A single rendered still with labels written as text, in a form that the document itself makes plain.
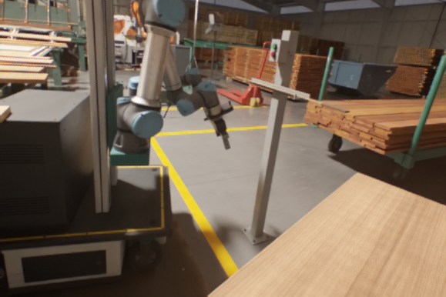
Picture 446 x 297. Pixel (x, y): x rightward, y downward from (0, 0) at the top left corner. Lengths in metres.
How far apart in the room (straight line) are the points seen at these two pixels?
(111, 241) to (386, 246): 1.14
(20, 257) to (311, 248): 1.28
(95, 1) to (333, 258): 1.15
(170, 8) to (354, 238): 0.84
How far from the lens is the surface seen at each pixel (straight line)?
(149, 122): 1.00
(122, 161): 1.19
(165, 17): 0.98
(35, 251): 1.49
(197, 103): 1.13
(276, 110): 1.51
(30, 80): 2.03
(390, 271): 0.51
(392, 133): 2.67
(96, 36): 1.25
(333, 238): 0.52
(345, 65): 8.30
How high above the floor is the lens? 1.22
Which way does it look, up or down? 18 degrees down
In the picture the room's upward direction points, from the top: 6 degrees clockwise
